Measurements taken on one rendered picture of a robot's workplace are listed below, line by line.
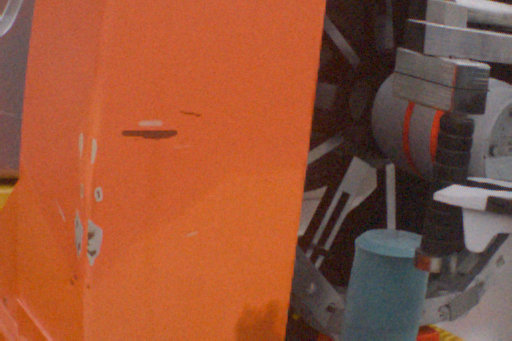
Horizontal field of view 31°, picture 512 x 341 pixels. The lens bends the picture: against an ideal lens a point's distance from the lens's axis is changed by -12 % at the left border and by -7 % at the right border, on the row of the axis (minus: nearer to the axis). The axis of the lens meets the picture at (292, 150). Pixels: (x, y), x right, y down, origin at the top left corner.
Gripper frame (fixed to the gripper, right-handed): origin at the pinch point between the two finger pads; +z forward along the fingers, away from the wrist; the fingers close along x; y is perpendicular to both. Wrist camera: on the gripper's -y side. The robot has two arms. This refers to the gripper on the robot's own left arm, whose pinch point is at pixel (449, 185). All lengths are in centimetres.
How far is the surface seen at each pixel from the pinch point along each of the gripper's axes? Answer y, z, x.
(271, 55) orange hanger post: -12.7, 11.7, -30.5
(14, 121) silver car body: 1.6, 49.5, 5.2
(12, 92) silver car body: -2, 50, 5
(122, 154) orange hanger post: -6.5, 18.6, -37.4
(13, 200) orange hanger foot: 3.2, 35.7, -20.5
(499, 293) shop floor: 84, -22, 232
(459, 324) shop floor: 84, -9, 194
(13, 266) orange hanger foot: 9.4, 35.7, -20.5
